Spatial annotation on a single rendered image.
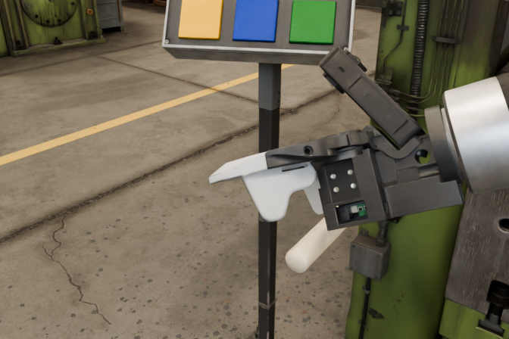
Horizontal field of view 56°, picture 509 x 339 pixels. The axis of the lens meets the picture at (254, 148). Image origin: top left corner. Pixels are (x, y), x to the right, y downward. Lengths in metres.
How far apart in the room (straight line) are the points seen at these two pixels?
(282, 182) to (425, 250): 0.91
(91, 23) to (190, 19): 4.60
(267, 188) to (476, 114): 0.18
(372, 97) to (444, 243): 0.86
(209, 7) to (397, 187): 0.57
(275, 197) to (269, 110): 0.63
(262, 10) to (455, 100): 0.53
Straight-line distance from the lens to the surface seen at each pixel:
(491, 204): 0.97
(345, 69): 0.45
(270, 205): 0.42
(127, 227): 2.13
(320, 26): 0.86
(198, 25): 0.89
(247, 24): 0.87
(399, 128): 0.43
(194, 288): 1.78
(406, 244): 1.31
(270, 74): 1.01
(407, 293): 1.40
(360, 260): 1.33
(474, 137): 0.40
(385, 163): 0.44
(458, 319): 1.13
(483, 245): 1.01
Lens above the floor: 1.16
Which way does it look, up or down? 25 degrees down
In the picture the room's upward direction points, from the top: straight up
